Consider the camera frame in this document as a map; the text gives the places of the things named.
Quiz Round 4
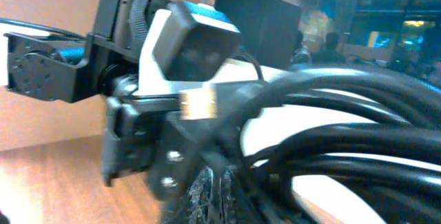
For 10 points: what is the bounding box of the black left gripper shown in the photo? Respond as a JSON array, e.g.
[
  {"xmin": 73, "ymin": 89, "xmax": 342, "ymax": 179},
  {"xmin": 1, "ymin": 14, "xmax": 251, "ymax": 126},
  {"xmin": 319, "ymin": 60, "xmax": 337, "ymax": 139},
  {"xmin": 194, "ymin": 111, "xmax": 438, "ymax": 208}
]
[{"xmin": 101, "ymin": 96, "xmax": 179, "ymax": 187}]

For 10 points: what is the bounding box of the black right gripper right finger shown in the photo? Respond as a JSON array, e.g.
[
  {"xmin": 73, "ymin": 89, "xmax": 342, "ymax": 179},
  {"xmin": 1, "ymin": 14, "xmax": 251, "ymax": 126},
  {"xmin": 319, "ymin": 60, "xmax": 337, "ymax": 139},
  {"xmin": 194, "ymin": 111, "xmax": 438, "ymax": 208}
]
[{"xmin": 220, "ymin": 167, "xmax": 248, "ymax": 224}]

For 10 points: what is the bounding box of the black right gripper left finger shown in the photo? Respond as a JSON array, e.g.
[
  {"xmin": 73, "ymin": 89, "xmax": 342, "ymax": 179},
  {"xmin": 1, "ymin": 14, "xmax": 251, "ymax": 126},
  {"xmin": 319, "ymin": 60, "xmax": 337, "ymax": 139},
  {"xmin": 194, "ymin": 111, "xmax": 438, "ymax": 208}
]
[{"xmin": 161, "ymin": 165, "xmax": 218, "ymax": 224}]

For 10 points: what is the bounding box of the black cable bundle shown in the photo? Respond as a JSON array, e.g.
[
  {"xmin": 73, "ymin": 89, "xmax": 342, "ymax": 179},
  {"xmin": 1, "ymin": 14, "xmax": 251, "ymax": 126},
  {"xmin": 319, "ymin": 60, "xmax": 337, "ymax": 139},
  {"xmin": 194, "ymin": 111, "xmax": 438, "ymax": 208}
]
[{"xmin": 161, "ymin": 61, "xmax": 441, "ymax": 224}]

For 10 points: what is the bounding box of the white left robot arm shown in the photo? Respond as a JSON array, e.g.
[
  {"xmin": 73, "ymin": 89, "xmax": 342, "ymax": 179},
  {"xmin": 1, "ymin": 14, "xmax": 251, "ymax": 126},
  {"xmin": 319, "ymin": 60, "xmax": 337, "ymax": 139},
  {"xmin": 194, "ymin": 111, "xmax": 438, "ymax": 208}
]
[{"xmin": 6, "ymin": 0, "xmax": 177, "ymax": 186}]

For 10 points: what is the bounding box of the dark monitor screen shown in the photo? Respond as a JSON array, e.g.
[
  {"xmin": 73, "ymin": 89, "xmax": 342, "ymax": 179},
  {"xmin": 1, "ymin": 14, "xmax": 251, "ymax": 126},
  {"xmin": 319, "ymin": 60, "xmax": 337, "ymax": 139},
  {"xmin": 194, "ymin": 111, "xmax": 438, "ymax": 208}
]
[{"xmin": 214, "ymin": 0, "xmax": 302, "ymax": 69}]

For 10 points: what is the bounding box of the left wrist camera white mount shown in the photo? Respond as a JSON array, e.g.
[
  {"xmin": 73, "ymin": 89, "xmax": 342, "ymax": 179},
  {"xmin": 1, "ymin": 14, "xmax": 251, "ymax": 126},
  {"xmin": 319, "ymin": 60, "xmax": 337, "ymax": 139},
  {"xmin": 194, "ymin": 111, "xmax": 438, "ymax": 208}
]
[{"xmin": 136, "ymin": 1, "xmax": 241, "ymax": 96}]

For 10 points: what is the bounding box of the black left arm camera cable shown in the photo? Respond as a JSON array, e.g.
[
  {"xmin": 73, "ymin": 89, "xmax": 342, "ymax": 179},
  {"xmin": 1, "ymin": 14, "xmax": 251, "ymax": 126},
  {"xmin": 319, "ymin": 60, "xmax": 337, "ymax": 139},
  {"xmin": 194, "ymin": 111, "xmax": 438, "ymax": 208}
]
[{"xmin": 0, "ymin": 17, "xmax": 87, "ymax": 41}]

